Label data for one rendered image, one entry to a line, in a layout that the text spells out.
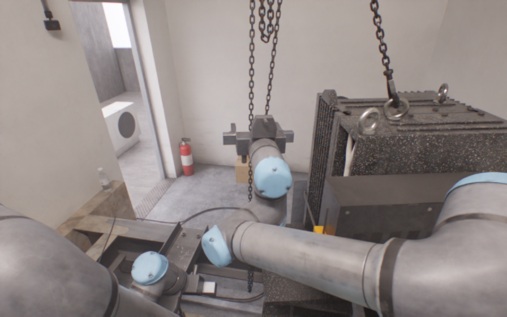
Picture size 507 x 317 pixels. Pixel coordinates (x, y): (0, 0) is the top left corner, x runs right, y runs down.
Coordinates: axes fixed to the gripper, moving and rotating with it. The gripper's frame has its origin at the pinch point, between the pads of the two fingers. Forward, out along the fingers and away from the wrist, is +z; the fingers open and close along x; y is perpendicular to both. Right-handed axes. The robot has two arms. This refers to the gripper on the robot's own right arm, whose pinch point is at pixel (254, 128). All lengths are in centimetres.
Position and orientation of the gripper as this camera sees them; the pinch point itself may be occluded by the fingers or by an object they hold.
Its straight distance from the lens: 79.5
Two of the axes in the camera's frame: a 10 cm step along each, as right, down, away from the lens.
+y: -0.2, 8.9, 4.6
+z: -1.2, -4.6, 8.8
